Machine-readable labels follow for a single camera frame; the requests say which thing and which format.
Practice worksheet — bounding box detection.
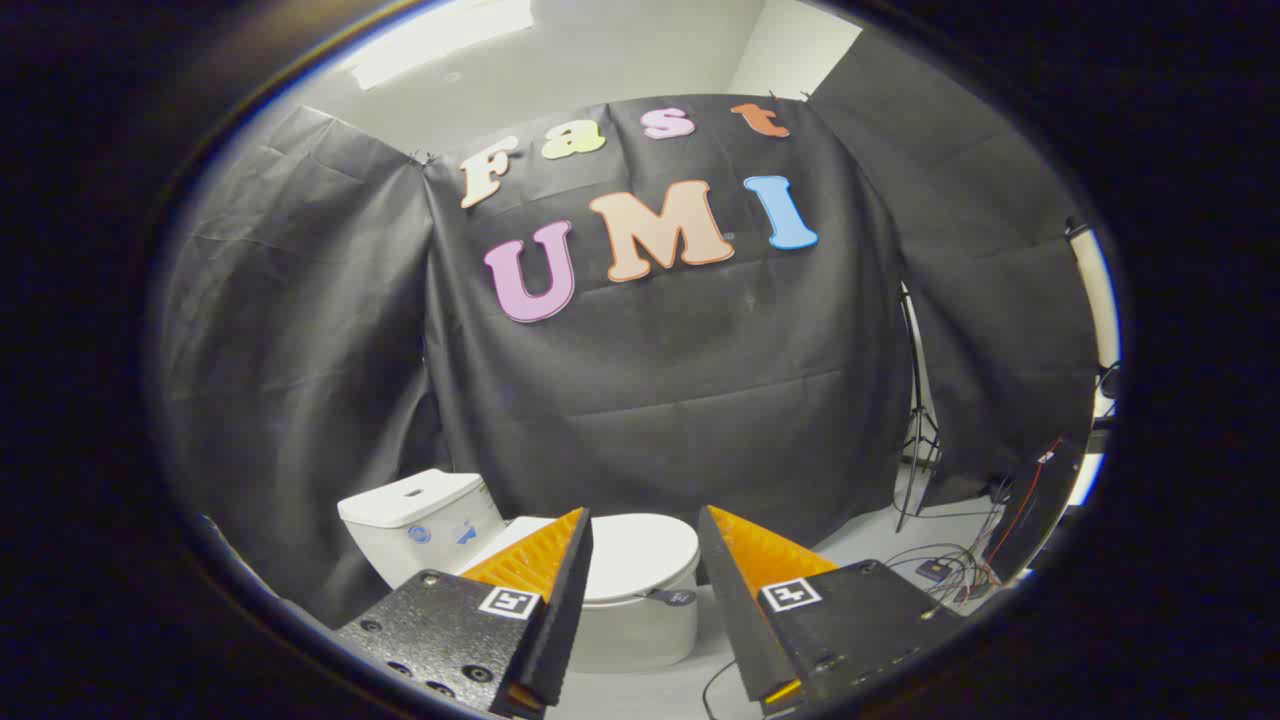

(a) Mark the black backdrop cloth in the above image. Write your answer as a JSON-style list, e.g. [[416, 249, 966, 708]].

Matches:
[[160, 28, 1101, 629]]

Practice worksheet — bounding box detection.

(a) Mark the red cable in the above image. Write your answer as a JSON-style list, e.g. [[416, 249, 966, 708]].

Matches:
[[985, 438, 1064, 573]]

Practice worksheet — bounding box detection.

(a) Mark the black tripod stand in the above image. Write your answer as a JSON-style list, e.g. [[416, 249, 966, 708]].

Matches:
[[893, 285, 943, 533]]

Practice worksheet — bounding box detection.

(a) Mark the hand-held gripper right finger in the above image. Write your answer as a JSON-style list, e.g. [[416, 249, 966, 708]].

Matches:
[[697, 504, 967, 715]]

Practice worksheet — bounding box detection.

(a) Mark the thin black floor cable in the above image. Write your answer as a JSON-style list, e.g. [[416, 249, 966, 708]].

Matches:
[[701, 659, 741, 720]]

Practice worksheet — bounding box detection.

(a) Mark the tangle of thin cables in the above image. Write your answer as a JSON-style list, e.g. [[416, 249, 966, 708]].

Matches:
[[885, 500, 1013, 607]]

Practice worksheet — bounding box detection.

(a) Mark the white toilet lid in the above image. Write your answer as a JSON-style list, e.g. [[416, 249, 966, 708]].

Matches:
[[470, 513, 701, 608]]

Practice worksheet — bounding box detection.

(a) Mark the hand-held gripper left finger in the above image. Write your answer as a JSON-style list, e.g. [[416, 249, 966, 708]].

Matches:
[[335, 507, 595, 720]]

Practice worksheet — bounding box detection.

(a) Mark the white toilet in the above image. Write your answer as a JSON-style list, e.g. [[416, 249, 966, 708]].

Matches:
[[337, 468, 701, 674]]

